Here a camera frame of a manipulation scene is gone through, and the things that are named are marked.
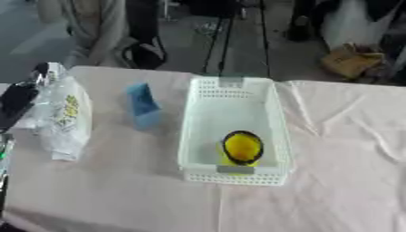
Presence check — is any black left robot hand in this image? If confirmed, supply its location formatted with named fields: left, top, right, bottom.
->
left=0, top=62, right=51, bottom=134

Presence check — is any white plastic bag yellow print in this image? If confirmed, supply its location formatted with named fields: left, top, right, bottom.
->
left=9, top=62, right=95, bottom=161

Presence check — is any blue rectangular box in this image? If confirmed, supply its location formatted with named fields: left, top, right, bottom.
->
left=123, top=82, right=164, bottom=130

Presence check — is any black chair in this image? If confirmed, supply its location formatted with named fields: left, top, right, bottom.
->
left=121, top=0, right=170, bottom=71

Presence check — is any white perforated plastic basket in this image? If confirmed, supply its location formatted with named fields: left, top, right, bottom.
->
left=176, top=75, right=295, bottom=187

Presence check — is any black tripod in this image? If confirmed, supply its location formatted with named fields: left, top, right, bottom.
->
left=201, top=0, right=275, bottom=78

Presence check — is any yellow round object black rim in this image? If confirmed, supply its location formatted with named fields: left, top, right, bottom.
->
left=217, top=130, right=266, bottom=168

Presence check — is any brown paper bag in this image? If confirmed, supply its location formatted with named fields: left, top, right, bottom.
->
left=318, top=42, right=386, bottom=82

